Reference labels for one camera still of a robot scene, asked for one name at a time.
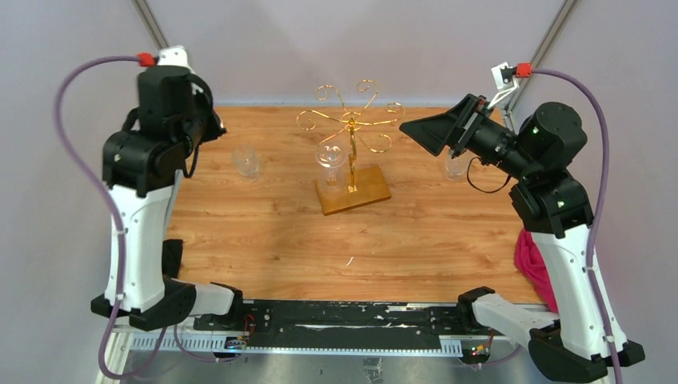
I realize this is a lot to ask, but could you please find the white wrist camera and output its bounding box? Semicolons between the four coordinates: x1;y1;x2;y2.
488;62;518;108
156;45;193;73

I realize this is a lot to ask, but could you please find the wine glass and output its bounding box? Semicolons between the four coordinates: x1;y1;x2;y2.
315;139;347;193
232;144;260;181
444;151;469;182

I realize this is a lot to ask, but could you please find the pink cloth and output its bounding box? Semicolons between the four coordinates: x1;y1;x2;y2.
513;229;558;314

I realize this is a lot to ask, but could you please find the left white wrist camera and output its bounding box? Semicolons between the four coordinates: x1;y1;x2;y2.
156;45;193;73

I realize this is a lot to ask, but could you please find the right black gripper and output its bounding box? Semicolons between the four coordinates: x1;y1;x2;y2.
400;93;537;181

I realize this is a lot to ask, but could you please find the gold wire glass rack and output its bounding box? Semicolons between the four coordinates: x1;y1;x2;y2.
296;79;406;185

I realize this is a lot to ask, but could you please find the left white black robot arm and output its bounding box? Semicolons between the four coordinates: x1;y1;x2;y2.
90;65;245;331

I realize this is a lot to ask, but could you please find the wooden rack base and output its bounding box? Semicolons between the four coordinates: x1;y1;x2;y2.
315;165;391;216

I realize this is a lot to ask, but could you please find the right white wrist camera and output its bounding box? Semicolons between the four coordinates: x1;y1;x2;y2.
488;62;518;108

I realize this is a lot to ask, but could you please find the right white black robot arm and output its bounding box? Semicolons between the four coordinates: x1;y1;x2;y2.
400;95;644;383

